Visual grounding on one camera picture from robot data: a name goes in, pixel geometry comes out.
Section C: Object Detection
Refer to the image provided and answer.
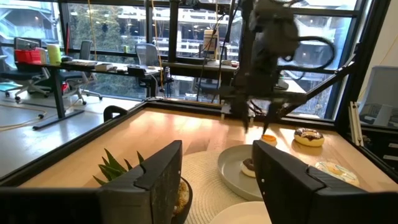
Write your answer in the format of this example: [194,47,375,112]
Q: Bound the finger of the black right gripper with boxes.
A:
[239,104,251,134]
[262,104,279,137]

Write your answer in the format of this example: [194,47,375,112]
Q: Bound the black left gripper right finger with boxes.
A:
[251,139,371,224]

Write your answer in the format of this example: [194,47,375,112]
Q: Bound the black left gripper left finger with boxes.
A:
[99,139,183,224]

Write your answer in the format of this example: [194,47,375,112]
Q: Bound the small orange sprinkled donut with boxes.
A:
[260,134,278,147]

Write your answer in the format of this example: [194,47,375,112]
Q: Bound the large dark iced donut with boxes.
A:
[294,127,325,147]

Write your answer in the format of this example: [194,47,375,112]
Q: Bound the black plant pot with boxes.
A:
[170,176,193,224]

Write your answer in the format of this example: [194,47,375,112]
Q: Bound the small chocolate sprinkled donut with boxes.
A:
[241,157,256,179]

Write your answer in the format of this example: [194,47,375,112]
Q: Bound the green succulent plant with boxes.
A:
[92,148,146,187]

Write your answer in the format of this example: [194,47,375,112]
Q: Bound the round woven cream placemat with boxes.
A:
[180,151,259,224]

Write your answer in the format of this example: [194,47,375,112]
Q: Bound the white round plate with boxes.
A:
[208,200,273,224]

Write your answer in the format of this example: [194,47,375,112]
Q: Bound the large blue white glazed donut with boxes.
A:
[314,161,361,187]

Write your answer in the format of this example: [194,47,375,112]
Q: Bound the grey round plate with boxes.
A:
[216,144,264,202]

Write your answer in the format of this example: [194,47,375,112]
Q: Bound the white spool container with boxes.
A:
[203,29,219,60]

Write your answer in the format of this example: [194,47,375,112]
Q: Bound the grey mesh office chair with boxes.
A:
[134,42,175,97]

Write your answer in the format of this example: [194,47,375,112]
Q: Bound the stack of papers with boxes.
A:
[94,62,114,72]

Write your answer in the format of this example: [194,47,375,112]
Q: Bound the dark office chair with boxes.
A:
[58,39,103,106]

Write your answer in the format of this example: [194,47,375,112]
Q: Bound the black long office desk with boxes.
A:
[0,60,162,131]

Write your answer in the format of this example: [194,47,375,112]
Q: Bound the yellow green cylinder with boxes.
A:
[46,44,63,67]

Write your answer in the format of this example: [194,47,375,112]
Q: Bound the black office chair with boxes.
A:
[0,37,53,103]

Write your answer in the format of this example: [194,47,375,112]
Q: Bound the red storage box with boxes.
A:
[14,48,43,65]

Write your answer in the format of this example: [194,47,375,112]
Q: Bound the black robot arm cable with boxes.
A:
[281,35,337,72]

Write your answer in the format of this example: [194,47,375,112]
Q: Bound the silver aluminium rail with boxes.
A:
[348,101,364,147]

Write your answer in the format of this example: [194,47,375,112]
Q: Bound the black handle clamp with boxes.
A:
[103,105,129,123]

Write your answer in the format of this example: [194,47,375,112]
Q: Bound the cream floor cable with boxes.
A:
[0,103,48,130]

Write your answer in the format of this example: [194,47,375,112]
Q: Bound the yellow hanging cable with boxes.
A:
[86,0,98,62]

